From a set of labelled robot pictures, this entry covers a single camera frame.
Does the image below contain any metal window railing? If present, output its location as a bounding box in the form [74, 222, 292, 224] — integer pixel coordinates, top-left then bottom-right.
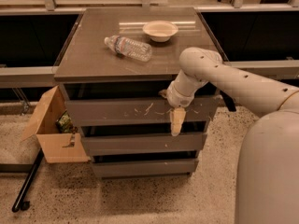
[0, 0, 298, 89]

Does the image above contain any grey drawer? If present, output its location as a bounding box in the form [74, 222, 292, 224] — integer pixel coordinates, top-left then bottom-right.
[92, 159, 198, 178]
[65, 96, 218, 127]
[81, 133, 206, 156]

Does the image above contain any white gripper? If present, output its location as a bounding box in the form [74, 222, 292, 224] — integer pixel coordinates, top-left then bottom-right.
[158, 81, 194, 136]

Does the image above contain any white paper bowl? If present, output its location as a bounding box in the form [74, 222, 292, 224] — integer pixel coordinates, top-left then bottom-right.
[143, 21, 178, 42]

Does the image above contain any black bracket behind cabinet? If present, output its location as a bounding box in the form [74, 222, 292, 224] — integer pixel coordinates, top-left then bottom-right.
[221, 91, 236, 112]

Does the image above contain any open cardboard box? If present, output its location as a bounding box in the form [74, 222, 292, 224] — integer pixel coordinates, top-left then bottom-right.
[21, 86, 90, 163]

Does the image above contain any grey top drawer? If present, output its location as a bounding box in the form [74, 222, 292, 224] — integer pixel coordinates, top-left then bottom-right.
[65, 96, 218, 127]

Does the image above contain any grey middle drawer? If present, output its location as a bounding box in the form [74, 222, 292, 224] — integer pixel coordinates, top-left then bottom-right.
[81, 133, 206, 156]

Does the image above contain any clear plastic water bottle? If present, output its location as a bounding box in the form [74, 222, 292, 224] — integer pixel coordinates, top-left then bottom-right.
[104, 35, 152, 62]

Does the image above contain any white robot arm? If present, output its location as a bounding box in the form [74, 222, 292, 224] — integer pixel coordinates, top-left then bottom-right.
[164, 48, 299, 224]

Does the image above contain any grey bottom drawer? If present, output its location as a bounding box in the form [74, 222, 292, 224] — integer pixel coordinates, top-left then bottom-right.
[92, 159, 198, 178]

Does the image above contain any grey drawer cabinet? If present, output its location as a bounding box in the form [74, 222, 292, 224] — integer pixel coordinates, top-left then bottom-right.
[53, 7, 231, 180]

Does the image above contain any black metal floor bar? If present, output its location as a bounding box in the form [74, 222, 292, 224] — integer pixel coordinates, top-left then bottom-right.
[0, 149, 44, 213]

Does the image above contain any green snack bag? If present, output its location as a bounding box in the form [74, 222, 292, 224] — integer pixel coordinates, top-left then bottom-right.
[55, 111, 73, 133]

